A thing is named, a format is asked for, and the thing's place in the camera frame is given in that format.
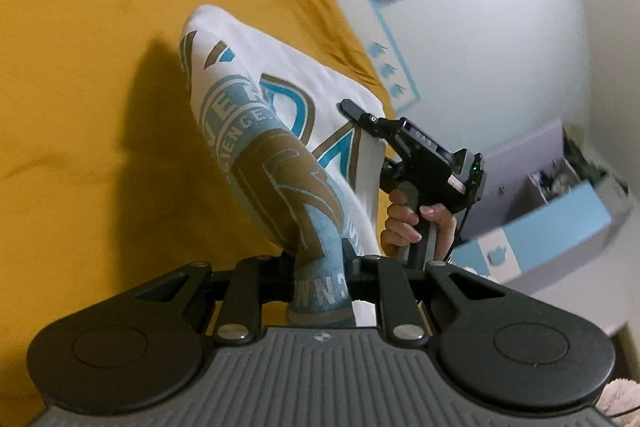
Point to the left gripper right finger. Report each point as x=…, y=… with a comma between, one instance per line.
x=383, y=281

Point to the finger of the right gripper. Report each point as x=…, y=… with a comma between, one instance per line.
x=367, y=122

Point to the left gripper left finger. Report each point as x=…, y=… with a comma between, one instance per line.
x=238, y=296

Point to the white printed sweatshirt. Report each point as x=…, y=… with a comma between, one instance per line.
x=302, y=170

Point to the person's right hand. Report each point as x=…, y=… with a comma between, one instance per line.
x=400, y=226

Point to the blue nightstand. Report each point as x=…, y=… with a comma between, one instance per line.
x=546, y=211

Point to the mustard yellow bed quilt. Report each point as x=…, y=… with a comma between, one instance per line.
x=106, y=182

